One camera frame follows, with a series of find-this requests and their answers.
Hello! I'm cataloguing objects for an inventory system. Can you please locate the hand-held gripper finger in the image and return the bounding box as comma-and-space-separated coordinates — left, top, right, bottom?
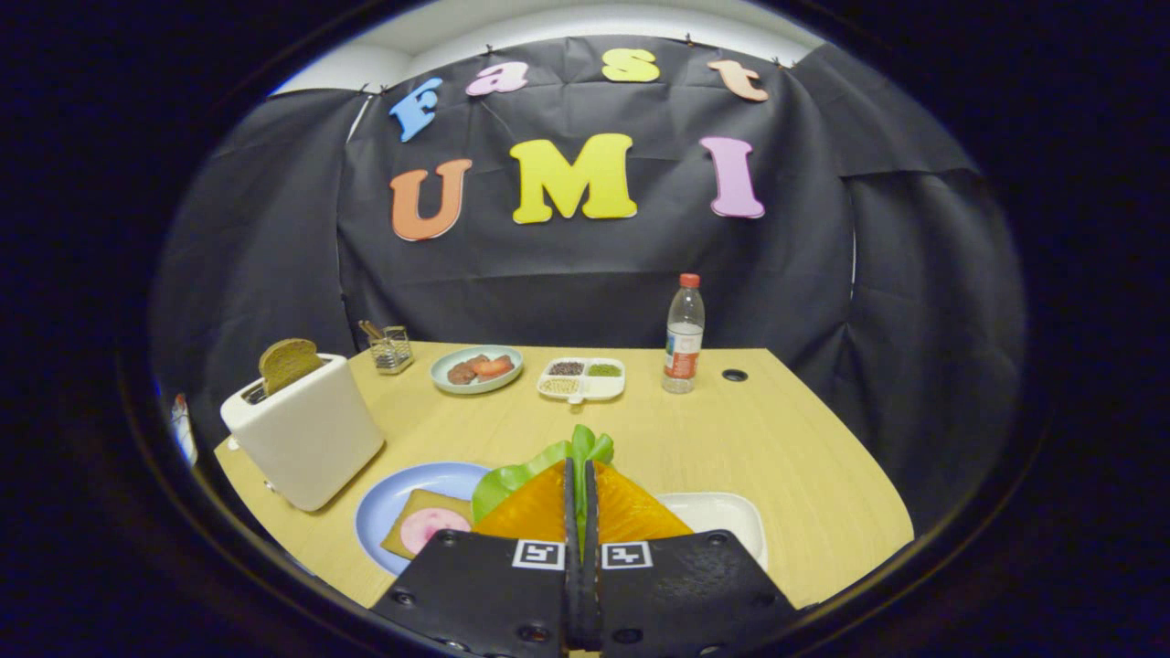
583, 457, 801, 658
370, 457, 586, 658

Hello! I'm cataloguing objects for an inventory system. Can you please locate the green lettuce leaf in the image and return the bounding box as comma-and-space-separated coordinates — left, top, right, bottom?
471, 423, 616, 524

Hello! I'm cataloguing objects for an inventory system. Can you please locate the brown bread slice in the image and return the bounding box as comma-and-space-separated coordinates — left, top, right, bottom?
258, 338, 324, 397

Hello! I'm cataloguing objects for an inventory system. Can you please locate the pink ham slice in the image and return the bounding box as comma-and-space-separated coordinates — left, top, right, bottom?
399, 507, 473, 555

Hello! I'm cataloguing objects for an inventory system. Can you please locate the white rectangular dish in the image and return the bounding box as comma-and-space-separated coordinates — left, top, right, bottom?
656, 492, 769, 569

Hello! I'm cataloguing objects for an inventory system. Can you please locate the tan toast slice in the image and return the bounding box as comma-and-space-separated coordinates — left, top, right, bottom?
380, 489, 476, 560

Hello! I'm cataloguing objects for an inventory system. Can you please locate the white compartment dish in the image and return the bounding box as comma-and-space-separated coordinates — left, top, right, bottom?
536, 356, 627, 405

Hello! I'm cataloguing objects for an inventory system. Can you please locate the blue round plate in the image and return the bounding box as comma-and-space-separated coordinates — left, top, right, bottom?
355, 462, 495, 577

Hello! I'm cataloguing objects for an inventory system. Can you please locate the pale green plate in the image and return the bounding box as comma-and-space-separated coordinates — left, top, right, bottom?
430, 345, 525, 396

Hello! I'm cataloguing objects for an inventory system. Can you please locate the clear water bottle red cap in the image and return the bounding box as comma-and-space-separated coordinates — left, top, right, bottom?
662, 273, 707, 395

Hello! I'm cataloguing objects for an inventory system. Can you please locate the white toaster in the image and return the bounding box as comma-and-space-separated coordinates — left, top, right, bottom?
219, 354, 387, 513

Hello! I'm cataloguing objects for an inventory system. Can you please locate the black backdrop cloth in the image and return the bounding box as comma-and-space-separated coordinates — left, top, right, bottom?
151, 35, 1029, 536

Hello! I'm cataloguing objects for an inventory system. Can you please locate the white and red object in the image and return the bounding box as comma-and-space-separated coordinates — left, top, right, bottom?
169, 393, 199, 467

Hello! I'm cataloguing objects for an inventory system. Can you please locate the wire utensil holder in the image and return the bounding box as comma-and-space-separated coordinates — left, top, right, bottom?
358, 320, 414, 376

